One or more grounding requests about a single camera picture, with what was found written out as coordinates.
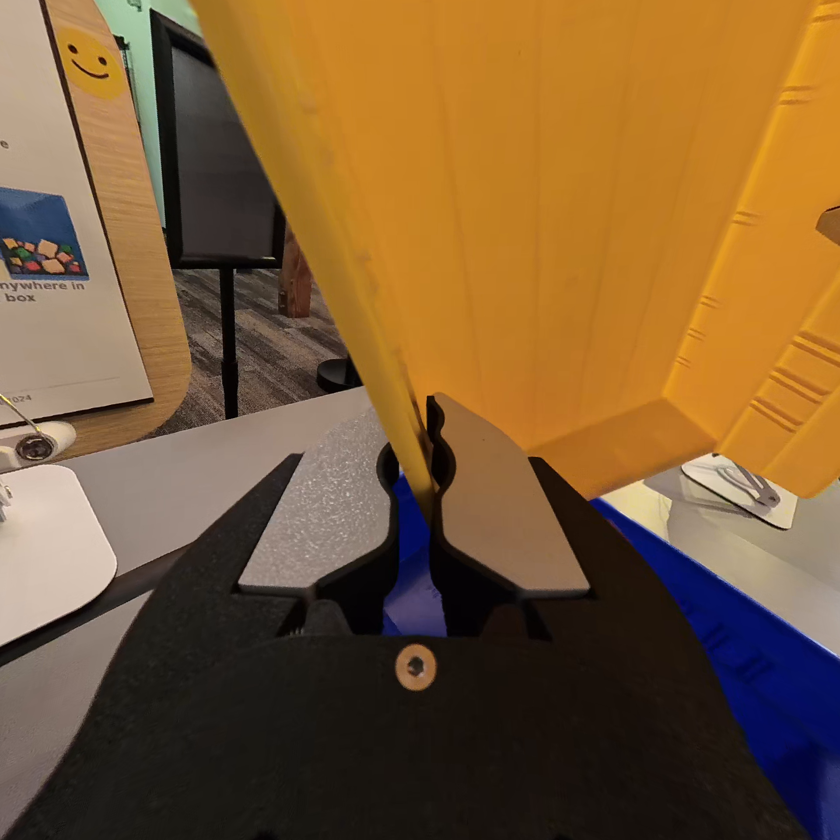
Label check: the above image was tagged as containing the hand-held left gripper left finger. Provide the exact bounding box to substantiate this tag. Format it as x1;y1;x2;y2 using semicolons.
238;406;401;635

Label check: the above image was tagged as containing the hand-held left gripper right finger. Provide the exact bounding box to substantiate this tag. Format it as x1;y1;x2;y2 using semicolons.
427;392;591;635

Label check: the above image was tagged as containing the blue plastic bin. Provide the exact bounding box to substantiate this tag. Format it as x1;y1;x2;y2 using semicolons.
382;472;840;840

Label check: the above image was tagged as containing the yellow plastic bin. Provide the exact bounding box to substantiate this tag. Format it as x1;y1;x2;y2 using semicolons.
190;0;840;519

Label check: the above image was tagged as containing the white stand knob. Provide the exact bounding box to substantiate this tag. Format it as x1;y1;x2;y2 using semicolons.
0;422;77;471

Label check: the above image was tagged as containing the black screen on floor stand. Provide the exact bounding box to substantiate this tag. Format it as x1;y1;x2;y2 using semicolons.
150;7;362;421

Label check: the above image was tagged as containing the wooden instruction board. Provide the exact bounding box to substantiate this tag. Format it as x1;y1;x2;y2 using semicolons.
0;0;193;455

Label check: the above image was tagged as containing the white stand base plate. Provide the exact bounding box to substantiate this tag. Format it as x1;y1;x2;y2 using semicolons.
681;453;799;530
0;465;118;648

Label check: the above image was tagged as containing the brown wooden post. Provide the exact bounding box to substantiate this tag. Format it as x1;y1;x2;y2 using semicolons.
278;223;313;320

